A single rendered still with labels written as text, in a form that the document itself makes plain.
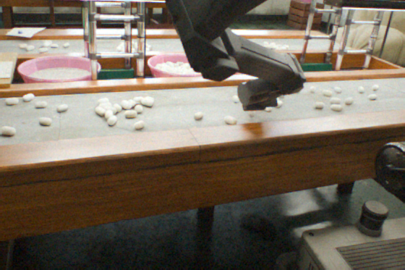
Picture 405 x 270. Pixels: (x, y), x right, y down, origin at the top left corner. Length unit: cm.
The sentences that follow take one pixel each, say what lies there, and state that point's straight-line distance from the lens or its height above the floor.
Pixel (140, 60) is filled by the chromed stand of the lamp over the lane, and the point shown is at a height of 82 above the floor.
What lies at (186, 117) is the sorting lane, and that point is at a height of 74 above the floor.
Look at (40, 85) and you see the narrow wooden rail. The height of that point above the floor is 76.
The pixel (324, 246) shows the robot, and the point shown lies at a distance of 111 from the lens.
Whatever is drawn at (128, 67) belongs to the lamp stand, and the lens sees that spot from 149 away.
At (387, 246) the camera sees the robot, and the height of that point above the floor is 48.
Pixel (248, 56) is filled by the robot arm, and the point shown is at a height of 101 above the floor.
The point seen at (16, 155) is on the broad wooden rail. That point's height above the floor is 76.
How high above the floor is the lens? 118
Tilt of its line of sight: 26 degrees down
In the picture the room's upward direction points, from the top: 5 degrees clockwise
